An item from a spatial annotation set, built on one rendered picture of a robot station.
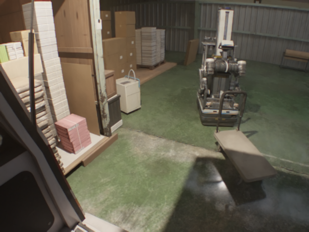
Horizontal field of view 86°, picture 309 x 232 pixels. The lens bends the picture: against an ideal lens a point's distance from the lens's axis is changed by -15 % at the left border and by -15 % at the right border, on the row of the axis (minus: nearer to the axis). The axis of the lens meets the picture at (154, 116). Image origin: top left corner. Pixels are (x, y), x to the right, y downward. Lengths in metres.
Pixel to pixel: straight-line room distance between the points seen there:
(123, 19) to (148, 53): 1.28
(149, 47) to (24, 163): 5.34
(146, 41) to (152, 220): 4.95
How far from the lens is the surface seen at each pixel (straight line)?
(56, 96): 2.49
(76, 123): 2.28
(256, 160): 2.26
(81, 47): 2.51
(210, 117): 2.98
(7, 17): 4.01
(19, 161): 0.77
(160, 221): 1.78
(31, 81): 0.71
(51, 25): 2.41
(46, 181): 0.84
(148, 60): 5.91
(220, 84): 3.17
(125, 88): 3.10
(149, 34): 5.80
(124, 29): 5.36
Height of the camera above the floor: 1.52
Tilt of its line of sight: 28 degrees down
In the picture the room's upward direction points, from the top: straight up
